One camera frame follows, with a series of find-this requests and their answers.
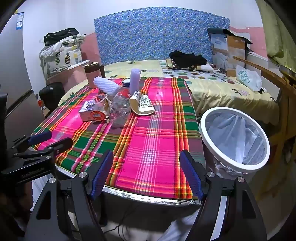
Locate white round trash bin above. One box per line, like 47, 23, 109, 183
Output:
199, 107, 270, 183

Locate pink storage cabinet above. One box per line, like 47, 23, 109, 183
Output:
45, 62, 96, 93

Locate fruit print white blanket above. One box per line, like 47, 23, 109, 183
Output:
161, 67, 234, 84

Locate metal pan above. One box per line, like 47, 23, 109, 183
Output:
279, 65, 296, 77

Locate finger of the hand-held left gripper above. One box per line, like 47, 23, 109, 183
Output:
11, 137, 73, 161
13, 131, 53, 151

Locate clear plastic bottle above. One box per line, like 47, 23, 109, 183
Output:
109, 91, 132, 129

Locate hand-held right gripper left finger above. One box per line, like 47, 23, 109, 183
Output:
24, 149, 115, 241

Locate small red print carton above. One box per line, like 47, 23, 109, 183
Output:
79, 103, 109, 122

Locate black folded clothes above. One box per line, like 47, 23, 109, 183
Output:
43, 28, 80, 46

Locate white plastic bag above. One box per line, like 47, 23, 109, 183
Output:
235, 64, 263, 92

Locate blue floral headboard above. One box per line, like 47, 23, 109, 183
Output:
93, 7, 230, 66

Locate silver refrigerator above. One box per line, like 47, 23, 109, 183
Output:
0, 5, 47, 144

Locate yellow patterned snack wrapper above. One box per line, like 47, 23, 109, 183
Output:
129, 90, 156, 115

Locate clear plastic wrapper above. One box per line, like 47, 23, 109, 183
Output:
94, 94, 111, 109

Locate person's light trousers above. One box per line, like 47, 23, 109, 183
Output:
163, 202, 227, 241

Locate green hanging cloth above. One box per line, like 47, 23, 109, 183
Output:
255, 0, 296, 61

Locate open cardboard box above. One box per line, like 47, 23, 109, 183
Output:
207, 27, 253, 77

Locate pink cup with brown lid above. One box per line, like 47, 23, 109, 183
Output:
84, 62, 105, 90

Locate wooden side table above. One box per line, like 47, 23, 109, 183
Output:
232, 56, 296, 163

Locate black clothes on bed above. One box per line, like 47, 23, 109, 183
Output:
169, 50, 207, 70

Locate folded pineapple quilt pile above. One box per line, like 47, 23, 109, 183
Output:
39, 34, 86, 79

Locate yellow pineapple bed sheet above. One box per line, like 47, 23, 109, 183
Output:
58, 59, 280, 126

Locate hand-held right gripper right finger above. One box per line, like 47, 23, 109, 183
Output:
179, 149, 269, 241

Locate black suitcase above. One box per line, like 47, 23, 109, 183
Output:
38, 82, 66, 112

